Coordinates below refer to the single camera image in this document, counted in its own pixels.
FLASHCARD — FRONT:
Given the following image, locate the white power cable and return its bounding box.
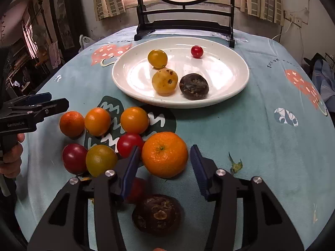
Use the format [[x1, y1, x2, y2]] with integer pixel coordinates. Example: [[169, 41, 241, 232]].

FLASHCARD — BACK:
[[272, 19, 294, 41]]

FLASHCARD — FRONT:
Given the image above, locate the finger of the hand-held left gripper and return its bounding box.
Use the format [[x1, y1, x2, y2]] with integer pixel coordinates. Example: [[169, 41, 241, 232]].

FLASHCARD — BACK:
[[8, 92, 52, 108], [10, 98, 70, 124]]

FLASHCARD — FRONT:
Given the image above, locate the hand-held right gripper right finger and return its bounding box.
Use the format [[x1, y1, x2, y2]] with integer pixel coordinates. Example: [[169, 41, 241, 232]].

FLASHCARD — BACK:
[[190, 144, 305, 251]]

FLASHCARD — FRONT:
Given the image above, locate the large orange tangerine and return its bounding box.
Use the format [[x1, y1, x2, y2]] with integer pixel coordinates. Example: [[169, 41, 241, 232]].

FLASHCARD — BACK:
[[141, 131, 189, 179]]

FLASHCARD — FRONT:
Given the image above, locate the white oval plate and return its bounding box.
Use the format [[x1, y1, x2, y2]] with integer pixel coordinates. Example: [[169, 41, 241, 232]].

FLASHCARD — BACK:
[[112, 37, 250, 109]]

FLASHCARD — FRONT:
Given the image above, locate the green leaf scrap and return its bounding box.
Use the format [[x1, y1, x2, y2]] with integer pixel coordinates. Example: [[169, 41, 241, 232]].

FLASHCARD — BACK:
[[228, 152, 243, 174]]

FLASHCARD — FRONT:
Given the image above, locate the dark brown water chestnut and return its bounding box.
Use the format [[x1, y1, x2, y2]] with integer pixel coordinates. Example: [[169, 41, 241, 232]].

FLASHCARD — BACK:
[[131, 195, 183, 236], [179, 73, 209, 100]]

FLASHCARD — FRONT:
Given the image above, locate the yellow-green tomato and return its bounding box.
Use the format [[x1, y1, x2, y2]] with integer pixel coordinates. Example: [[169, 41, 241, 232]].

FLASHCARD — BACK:
[[85, 145, 118, 178]]

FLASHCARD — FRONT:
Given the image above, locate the person's left hand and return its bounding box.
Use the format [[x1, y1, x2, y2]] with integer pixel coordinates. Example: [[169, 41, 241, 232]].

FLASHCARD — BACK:
[[0, 133, 25, 175]]

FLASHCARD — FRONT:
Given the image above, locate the small orange tangerine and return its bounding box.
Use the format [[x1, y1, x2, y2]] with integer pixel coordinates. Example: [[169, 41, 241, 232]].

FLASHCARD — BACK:
[[59, 111, 85, 138]]

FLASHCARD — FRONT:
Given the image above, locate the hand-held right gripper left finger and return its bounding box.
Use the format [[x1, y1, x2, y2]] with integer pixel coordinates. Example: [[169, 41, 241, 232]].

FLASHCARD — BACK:
[[27, 146, 142, 251]]

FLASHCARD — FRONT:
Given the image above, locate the small red cherry tomato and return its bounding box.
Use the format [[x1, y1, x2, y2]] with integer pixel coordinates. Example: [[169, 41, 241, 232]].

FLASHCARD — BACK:
[[191, 45, 204, 59]]

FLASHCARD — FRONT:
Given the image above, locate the dark framed picture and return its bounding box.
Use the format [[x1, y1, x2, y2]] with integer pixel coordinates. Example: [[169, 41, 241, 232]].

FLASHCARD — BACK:
[[50, 0, 87, 55]]

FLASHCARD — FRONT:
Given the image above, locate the white plastic bag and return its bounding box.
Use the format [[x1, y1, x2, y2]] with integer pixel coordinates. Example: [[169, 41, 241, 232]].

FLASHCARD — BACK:
[[79, 35, 94, 53]]

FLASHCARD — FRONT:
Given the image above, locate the light blue printed tablecloth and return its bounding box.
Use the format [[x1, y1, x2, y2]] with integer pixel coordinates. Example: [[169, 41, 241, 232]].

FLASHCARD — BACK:
[[14, 26, 331, 251]]

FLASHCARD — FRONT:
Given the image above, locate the dark red tomato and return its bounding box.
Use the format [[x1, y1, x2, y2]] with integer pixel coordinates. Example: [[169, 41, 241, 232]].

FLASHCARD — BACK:
[[62, 143, 89, 174]]

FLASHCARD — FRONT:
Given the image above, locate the yellow tomato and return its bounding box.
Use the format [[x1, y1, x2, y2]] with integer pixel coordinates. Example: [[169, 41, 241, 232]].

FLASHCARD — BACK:
[[148, 49, 168, 69]]

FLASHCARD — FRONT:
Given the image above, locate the spotted yellow fruit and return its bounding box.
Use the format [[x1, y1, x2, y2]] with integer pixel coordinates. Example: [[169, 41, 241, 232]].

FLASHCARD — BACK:
[[152, 68, 179, 96]]

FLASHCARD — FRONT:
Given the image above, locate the blue clothing pile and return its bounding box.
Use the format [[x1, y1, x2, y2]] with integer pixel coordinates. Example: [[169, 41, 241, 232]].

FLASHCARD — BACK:
[[304, 53, 335, 108]]

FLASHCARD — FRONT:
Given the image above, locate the white wall socket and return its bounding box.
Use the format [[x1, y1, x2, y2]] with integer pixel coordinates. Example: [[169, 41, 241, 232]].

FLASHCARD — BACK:
[[284, 10, 309, 28]]

